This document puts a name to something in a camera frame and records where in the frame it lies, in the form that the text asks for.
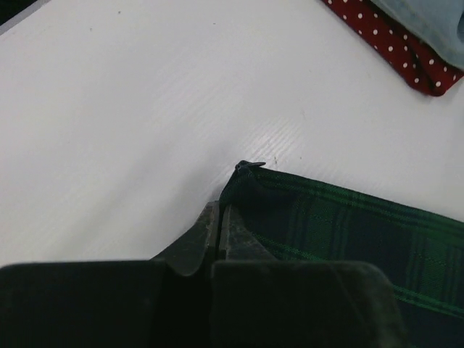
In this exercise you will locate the red polka dot skirt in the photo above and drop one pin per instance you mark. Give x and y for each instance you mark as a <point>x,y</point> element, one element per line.
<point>416,62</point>

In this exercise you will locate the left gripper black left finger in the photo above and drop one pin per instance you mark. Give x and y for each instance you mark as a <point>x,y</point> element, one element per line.
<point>161,302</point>

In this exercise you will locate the light blue denim skirt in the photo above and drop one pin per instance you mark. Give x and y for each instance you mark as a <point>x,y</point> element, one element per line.
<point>439,23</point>

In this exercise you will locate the green navy plaid skirt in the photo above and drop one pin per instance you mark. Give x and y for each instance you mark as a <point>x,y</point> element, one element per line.
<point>420,252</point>

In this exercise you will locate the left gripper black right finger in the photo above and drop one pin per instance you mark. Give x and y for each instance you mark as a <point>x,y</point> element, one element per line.
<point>259,301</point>

